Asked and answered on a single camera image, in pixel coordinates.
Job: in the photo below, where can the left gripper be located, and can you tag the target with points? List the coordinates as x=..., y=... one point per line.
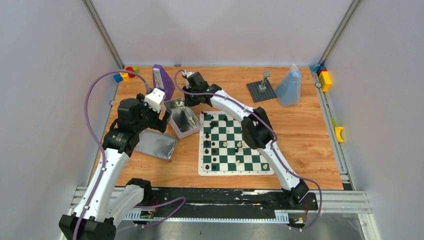
x=158, y=120

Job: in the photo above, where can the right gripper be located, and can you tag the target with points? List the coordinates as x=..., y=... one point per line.
x=189, y=102

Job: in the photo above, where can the silver metal tin box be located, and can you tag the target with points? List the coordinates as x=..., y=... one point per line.
x=183, y=120

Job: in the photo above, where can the green white chess board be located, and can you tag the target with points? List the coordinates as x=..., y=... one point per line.
x=222, y=150

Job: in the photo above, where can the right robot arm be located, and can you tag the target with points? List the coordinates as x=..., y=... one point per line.
x=256, y=129

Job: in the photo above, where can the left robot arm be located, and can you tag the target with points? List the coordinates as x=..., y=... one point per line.
x=96, y=217

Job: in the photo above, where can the silver tin lid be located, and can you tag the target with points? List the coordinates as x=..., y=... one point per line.
x=156, y=144

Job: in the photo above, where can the purple metronome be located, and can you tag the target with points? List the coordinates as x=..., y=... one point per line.
x=163, y=81

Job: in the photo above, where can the dark grey lego baseplate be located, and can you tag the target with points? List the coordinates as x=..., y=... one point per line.
x=261, y=94

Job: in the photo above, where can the red wooden cylinder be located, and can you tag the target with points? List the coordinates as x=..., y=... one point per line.
x=131, y=69

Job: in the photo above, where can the yellow wooden cylinder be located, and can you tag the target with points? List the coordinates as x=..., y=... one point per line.
x=124, y=75

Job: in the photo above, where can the green wooden block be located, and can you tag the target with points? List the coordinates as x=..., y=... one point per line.
x=136, y=69

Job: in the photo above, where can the blue wooden block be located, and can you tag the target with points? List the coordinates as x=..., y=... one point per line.
x=118, y=78

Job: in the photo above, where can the grey lego tower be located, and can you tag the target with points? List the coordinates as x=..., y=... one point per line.
x=262, y=86

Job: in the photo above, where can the blue plastic bag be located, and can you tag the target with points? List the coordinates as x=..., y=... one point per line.
x=288, y=91

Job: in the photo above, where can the colourful lego brick stack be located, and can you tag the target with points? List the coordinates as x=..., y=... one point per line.
x=323, y=76

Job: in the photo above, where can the yellow curved block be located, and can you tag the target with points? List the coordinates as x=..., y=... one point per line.
x=337, y=130

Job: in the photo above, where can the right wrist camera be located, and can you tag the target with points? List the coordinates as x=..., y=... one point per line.
x=187, y=74

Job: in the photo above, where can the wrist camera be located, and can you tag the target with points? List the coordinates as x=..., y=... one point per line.
x=187, y=74
x=155, y=99

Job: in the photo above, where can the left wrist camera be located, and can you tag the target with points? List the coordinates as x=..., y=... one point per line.
x=155, y=99

